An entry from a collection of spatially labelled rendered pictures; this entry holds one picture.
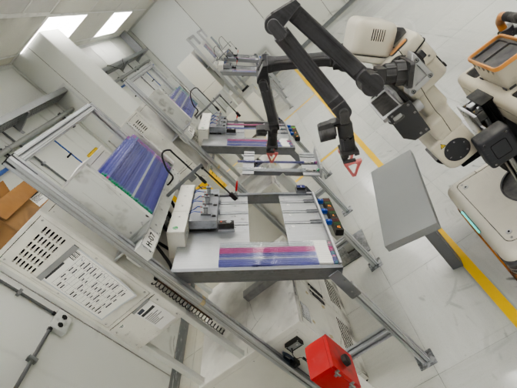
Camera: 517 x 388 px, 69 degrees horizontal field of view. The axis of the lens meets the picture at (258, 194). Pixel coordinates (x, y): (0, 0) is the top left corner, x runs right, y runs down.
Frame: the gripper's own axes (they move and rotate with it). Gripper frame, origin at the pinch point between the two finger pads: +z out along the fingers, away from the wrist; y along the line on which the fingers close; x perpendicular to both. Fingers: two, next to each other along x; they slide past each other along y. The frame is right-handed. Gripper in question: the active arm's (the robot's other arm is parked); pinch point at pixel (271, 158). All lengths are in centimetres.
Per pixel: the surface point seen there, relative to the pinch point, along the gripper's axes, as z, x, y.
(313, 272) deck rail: 11, 16, 88
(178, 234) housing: 5, -43, 72
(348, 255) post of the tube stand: 77, 59, -4
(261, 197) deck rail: 15.0, -5.4, 21.5
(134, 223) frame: -6, -58, 81
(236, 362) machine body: 65, -16, 93
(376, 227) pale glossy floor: 60, 79, -16
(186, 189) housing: 7, -47, 30
